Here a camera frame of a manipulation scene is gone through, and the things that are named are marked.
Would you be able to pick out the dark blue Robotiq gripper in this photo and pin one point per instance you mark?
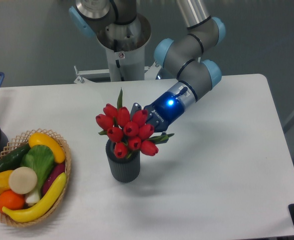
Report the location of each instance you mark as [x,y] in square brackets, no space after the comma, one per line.
[167,108]

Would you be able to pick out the red tulip bouquet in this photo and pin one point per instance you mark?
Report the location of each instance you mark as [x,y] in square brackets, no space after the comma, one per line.
[129,134]

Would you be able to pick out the dark grey ribbed vase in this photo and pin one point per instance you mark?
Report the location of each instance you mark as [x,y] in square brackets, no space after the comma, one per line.
[123,170]

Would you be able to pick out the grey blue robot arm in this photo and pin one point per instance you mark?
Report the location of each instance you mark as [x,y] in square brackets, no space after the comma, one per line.
[124,33]

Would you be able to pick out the purple sweet potato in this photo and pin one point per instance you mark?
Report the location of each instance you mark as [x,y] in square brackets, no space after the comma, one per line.
[57,170]

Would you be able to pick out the yellow squash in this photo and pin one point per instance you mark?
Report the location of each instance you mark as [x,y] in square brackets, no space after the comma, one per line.
[39,138]

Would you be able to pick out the green bok choy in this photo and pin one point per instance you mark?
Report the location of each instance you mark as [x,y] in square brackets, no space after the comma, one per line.
[39,158]

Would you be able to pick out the woven wicker basket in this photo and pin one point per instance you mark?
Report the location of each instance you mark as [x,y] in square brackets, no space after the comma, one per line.
[21,140]

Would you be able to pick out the yellow banana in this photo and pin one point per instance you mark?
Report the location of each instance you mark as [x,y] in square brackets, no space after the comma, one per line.
[43,206]

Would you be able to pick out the beige round disc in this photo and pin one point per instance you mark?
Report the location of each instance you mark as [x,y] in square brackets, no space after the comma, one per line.
[22,180]

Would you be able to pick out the dark green cucumber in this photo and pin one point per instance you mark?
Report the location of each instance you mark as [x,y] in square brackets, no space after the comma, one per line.
[13,159]

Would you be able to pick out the orange fruit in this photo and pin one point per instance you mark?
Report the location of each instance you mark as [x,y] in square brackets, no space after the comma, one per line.
[11,200]

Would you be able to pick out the yellow bell pepper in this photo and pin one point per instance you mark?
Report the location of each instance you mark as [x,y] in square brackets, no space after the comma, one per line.
[4,180]

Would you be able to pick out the metal mounting bracket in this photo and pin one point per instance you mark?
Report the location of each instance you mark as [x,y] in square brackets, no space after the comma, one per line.
[102,75]

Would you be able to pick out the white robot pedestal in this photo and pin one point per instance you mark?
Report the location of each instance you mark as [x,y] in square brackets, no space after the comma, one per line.
[126,65]

